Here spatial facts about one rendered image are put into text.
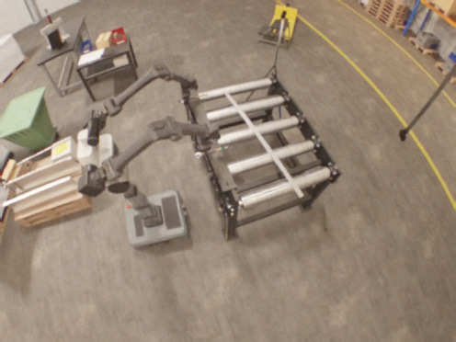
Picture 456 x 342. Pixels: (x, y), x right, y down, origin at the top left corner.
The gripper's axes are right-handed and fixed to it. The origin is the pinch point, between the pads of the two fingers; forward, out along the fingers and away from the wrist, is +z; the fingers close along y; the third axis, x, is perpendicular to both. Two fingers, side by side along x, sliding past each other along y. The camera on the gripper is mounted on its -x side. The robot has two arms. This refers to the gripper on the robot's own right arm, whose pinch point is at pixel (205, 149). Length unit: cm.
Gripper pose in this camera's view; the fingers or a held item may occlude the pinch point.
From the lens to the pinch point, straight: 157.3
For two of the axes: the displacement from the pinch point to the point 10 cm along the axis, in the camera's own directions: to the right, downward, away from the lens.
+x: -9.4, 2.9, -1.7
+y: -3.3, -8.3, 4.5
